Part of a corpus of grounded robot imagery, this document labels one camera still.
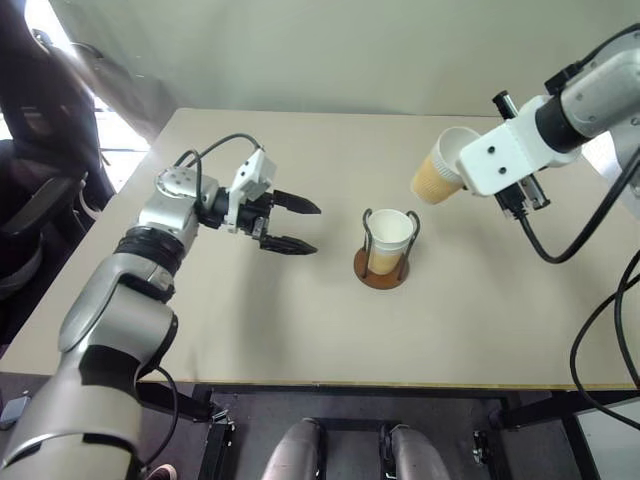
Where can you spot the small grey floor device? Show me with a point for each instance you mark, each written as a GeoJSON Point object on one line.
{"type": "Point", "coordinates": [14, 412]}

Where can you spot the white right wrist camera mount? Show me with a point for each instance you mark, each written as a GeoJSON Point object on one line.
{"type": "Point", "coordinates": [500, 150]}

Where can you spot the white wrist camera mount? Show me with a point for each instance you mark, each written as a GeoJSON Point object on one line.
{"type": "Point", "coordinates": [255, 172]}
{"type": "Point", "coordinates": [500, 150]}

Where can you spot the black office chair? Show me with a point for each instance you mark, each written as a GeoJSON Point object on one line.
{"type": "Point", "coordinates": [30, 150]}

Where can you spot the tan and white paper cup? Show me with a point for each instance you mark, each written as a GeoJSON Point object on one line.
{"type": "Point", "coordinates": [432, 180]}
{"type": "Point", "coordinates": [390, 235]}

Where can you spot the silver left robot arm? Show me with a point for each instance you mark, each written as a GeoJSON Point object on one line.
{"type": "Point", "coordinates": [120, 320]}

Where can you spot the white flat panel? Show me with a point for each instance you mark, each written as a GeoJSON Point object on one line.
{"type": "Point", "coordinates": [610, 445]}

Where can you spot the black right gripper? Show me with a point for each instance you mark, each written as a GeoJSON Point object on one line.
{"type": "Point", "coordinates": [525, 197]}

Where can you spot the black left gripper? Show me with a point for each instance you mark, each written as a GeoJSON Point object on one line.
{"type": "Point", "coordinates": [252, 215]}

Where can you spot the black metal table frame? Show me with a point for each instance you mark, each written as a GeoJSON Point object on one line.
{"type": "Point", "coordinates": [350, 392]}

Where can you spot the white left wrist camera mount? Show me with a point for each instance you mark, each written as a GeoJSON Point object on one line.
{"type": "Point", "coordinates": [255, 172]}

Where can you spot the grey rounded shape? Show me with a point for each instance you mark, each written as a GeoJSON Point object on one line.
{"type": "Point", "coordinates": [420, 455]}
{"type": "Point", "coordinates": [292, 450]}

